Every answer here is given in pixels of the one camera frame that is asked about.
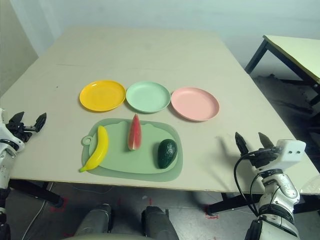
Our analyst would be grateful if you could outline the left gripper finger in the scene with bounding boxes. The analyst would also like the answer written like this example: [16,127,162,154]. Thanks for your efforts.
[8,111,26,125]
[34,112,48,133]

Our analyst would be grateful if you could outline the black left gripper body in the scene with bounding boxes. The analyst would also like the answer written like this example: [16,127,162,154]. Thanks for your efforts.
[4,121,39,144]

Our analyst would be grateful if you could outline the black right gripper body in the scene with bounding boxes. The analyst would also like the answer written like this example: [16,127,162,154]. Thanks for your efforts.
[240,147,280,173]

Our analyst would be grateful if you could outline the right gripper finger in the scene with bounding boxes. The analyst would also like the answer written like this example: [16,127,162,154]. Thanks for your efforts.
[234,131,250,154]
[257,132,276,151]

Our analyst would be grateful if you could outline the yellow toy banana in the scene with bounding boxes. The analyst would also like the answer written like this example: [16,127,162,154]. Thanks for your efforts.
[79,125,110,173]

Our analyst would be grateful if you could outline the dark green toy avocado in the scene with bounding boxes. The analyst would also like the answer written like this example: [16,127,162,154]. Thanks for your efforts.
[157,138,178,170]

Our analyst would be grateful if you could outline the toy watermelon slice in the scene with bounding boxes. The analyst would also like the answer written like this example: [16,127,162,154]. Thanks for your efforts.
[127,113,143,152]

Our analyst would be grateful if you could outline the clear plastic bag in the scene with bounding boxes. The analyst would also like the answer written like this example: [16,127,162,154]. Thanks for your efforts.
[299,174,320,196]

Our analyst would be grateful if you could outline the black table leg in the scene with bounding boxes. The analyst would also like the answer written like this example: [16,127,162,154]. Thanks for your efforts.
[8,179,64,209]
[206,192,320,216]

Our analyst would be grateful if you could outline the pink plastic plate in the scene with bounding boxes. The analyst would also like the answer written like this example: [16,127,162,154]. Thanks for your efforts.
[170,87,221,123]

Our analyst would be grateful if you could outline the yellow plastic plate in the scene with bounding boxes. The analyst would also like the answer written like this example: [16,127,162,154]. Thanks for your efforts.
[79,79,127,113]

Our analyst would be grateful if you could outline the cream side table black legs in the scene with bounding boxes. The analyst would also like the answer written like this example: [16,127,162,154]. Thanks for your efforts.
[244,34,320,116]

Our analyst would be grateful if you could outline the green cutting board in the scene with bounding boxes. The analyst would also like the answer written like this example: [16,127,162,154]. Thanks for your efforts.
[80,117,184,182]

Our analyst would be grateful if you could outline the mint green plastic plate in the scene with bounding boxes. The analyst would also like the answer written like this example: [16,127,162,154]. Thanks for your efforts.
[125,80,172,115]

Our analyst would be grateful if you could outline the grey robot left leg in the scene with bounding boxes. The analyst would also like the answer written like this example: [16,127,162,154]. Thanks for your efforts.
[74,202,113,240]

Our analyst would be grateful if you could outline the grey robot leg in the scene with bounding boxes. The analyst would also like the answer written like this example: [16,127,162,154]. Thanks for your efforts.
[74,202,113,240]
[141,205,178,240]

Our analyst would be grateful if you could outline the grey robot right leg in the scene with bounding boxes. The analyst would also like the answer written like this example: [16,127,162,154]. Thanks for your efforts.
[141,205,178,240]

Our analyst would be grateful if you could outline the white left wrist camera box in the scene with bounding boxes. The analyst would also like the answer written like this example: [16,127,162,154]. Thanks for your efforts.
[0,107,25,152]

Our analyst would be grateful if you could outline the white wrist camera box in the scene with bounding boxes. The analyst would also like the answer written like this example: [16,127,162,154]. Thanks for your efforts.
[271,139,307,171]
[0,107,25,152]

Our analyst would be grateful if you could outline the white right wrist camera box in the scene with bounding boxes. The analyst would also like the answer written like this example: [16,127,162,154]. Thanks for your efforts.
[271,139,307,171]

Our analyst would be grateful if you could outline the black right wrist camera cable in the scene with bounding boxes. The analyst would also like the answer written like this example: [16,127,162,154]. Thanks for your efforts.
[233,147,280,221]

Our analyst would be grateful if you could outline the thin white floor cable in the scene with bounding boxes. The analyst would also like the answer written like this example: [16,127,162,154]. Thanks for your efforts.
[23,183,55,240]

